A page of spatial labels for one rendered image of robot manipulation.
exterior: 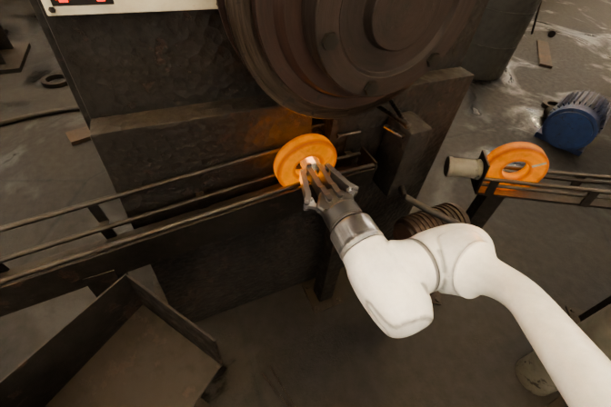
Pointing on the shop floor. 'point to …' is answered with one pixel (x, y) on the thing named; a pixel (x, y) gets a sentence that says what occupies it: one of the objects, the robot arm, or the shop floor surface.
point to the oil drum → (507, 16)
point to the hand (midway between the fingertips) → (306, 158)
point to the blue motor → (575, 121)
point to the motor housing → (405, 226)
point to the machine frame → (224, 136)
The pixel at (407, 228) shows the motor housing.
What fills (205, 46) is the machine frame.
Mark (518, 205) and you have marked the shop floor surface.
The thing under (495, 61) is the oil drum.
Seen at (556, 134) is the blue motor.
